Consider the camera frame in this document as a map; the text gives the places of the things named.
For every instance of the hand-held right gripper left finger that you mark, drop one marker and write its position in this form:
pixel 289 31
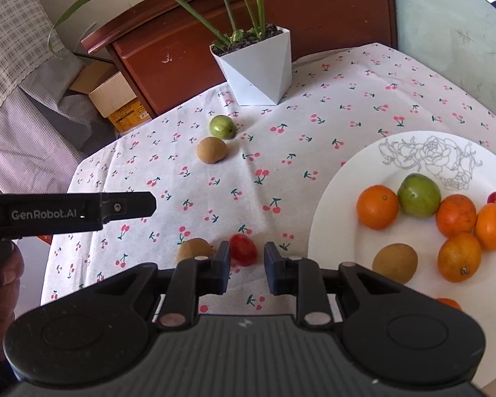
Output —
pixel 223 266

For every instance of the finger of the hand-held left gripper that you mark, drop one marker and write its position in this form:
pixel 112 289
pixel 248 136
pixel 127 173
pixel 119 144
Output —
pixel 128 206

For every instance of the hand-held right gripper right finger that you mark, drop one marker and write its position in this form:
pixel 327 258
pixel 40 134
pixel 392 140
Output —
pixel 272 271

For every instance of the white plate with flower drawing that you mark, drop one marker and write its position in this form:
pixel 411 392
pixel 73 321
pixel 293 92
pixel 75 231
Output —
pixel 343 215

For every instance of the brown kiwi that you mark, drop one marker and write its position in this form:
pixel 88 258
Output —
pixel 211 150
pixel 192 250
pixel 394 264

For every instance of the orange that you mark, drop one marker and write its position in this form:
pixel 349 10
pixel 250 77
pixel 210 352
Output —
pixel 458 257
pixel 377 206
pixel 448 303
pixel 492 226
pixel 456 215

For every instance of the green apple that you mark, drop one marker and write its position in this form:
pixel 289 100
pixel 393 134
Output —
pixel 418 195

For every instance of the person's left hand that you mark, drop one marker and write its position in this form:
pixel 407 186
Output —
pixel 0 314

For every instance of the grey cloth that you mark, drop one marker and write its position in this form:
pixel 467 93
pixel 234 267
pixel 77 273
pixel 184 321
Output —
pixel 33 149

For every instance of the open cardboard box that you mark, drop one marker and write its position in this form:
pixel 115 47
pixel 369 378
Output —
pixel 120 105

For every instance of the cherry print tablecloth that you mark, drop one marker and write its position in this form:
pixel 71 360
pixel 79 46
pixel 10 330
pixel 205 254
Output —
pixel 281 161

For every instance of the small green plum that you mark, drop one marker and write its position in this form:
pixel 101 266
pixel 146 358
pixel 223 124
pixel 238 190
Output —
pixel 222 127

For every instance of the brown wooden cabinet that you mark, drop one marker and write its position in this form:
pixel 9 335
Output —
pixel 182 49

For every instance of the white faceted planter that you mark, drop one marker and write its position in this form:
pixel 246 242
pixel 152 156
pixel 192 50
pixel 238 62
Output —
pixel 256 70

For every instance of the checked cloth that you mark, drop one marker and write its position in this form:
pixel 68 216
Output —
pixel 8 29

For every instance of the green potted plant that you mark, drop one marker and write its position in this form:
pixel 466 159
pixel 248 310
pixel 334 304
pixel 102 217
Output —
pixel 236 35

